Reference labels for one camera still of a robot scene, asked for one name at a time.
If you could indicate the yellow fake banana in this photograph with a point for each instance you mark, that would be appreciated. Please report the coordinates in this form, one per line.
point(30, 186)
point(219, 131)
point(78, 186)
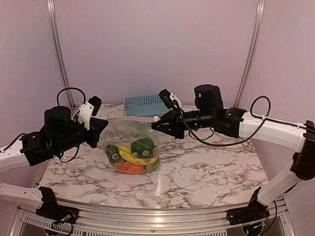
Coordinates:
point(125, 153)

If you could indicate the light blue plastic basket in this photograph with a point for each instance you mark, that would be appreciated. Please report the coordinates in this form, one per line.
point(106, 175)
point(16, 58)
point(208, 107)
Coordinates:
point(144, 106)

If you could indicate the front aluminium rail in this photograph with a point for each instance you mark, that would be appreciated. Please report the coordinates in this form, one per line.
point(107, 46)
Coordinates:
point(98, 220)

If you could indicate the clear zip top bag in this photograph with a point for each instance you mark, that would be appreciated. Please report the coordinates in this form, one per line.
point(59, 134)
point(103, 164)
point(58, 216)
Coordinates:
point(122, 131)

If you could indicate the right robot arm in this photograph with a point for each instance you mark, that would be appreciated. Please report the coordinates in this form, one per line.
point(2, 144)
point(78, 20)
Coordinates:
point(239, 123)

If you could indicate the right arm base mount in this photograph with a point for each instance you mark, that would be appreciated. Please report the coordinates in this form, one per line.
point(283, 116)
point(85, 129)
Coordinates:
point(252, 212)

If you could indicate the left aluminium frame post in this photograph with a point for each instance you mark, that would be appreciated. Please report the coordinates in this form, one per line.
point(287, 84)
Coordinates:
point(57, 43)

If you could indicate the green fake cabbage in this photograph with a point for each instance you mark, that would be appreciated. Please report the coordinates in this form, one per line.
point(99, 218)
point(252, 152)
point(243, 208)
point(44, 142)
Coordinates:
point(144, 147)

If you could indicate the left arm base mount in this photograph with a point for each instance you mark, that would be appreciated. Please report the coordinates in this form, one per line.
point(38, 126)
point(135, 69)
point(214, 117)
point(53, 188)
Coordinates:
point(52, 210)

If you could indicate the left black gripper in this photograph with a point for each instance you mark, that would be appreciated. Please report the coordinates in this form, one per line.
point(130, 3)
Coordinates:
point(98, 124)

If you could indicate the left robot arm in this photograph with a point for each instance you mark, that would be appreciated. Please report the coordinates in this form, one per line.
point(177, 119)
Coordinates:
point(59, 134)

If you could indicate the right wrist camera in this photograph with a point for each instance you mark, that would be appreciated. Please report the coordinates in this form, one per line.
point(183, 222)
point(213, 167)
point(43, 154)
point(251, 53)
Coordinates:
point(170, 100)

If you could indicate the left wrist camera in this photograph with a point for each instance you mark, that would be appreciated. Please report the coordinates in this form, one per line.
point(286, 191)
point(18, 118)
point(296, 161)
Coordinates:
point(87, 110)

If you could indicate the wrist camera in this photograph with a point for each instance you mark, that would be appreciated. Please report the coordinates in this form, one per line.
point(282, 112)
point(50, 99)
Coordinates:
point(87, 110)
point(170, 100)

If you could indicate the right aluminium frame post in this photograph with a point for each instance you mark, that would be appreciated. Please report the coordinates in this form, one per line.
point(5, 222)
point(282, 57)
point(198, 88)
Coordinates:
point(251, 53)

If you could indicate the orange fake orange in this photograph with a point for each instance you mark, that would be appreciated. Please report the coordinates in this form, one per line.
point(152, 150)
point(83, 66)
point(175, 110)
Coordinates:
point(131, 168)

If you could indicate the aluminium frame post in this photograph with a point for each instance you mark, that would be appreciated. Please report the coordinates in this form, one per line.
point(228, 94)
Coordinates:
point(57, 43)
point(251, 53)

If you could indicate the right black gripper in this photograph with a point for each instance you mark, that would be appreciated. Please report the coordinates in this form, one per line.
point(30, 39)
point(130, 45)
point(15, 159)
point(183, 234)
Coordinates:
point(175, 126)

